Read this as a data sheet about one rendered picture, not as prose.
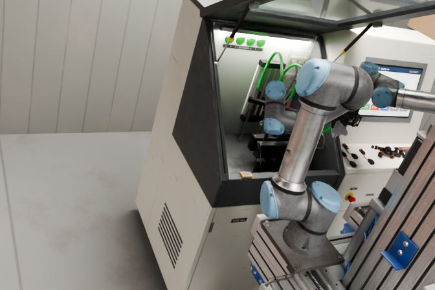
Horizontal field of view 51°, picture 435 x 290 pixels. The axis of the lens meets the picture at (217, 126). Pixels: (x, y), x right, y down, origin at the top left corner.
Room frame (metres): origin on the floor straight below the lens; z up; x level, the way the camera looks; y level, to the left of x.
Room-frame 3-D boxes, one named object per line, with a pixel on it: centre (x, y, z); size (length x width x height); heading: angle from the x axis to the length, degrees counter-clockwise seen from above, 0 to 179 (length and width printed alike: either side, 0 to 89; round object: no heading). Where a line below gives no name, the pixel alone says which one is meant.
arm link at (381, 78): (1.77, -0.60, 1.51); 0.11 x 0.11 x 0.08; 70
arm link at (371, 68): (1.82, -0.51, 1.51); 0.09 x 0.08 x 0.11; 70
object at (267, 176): (1.82, -0.37, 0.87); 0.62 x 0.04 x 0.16; 122
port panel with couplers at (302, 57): (2.37, -0.31, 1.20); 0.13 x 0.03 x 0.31; 122
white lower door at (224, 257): (1.80, -0.38, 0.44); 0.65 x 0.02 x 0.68; 122
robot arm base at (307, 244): (1.28, -0.41, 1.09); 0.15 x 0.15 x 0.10
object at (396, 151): (2.28, -0.95, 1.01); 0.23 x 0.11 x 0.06; 122
